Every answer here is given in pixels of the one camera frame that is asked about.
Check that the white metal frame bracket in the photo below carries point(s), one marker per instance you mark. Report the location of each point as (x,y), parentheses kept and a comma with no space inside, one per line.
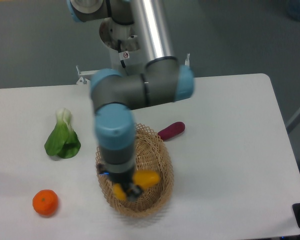
(84,77)

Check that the yellow mango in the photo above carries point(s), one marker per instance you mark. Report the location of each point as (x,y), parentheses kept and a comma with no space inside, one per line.
(144,178)

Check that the grey metal leg right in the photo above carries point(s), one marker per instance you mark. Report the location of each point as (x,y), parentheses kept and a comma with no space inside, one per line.
(293,121)

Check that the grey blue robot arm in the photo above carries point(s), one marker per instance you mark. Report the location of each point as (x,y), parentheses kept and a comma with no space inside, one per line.
(115,95)

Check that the orange mandarin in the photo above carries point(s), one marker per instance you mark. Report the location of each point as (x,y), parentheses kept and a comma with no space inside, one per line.
(45,202)

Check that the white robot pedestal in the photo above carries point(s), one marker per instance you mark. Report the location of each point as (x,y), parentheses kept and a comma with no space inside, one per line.
(123,45)

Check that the purple sweet potato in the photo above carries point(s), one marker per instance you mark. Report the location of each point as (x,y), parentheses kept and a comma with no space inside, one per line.
(172,131)

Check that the green bok choy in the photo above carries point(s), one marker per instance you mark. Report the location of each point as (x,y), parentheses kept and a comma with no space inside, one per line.
(63,141)

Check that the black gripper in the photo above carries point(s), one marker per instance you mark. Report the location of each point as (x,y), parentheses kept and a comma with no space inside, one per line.
(131,191)

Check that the woven wicker basket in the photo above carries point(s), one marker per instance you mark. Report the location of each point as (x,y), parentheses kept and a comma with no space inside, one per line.
(151,154)

